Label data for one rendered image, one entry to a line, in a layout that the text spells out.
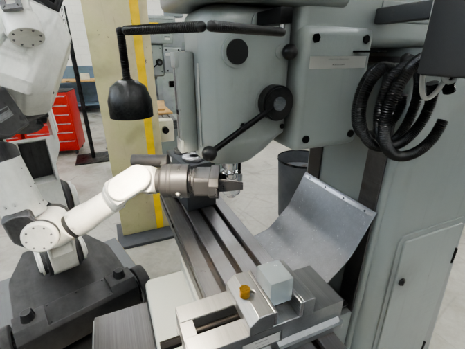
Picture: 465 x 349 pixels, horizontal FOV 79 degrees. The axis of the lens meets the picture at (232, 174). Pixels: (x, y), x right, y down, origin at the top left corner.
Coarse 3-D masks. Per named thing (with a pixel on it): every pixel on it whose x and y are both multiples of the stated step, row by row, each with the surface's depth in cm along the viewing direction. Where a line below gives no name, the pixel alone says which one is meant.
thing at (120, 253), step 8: (112, 240) 188; (112, 248) 181; (120, 248) 181; (120, 256) 174; (128, 256) 174; (128, 264) 167; (8, 280) 155; (0, 288) 150; (0, 296) 145; (8, 296) 145; (0, 304) 141; (8, 304) 141; (0, 312) 136; (8, 312) 136; (0, 320) 132; (8, 320) 132; (88, 336) 125; (72, 344) 121; (80, 344) 121; (88, 344) 121
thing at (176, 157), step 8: (168, 152) 117; (176, 152) 113; (192, 152) 112; (176, 160) 109; (184, 160) 106; (192, 160) 104; (200, 160) 106; (192, 168) 103; (184, 200) 110; (192, 200) 108; (200, 200) 110; (208, 200) 112; (192, 208) 109
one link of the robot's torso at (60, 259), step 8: (72, 184) 115; (72, 192) 112; (72, 240) 120; (56, 248) 124; (64, 248) 125; (72, 248) 126; (80, 248) 132; (40, 256) 124; (48, 256) 121; (56, 256) 121; (64, 256) 124; (72, 256) 127; (80, 256) 131; (48, 264) 123; (56, 264) 124; (64, 264) 127; (72, 264) 130; (80, 264) 134; (48, 272) 126; (56, 272) 127
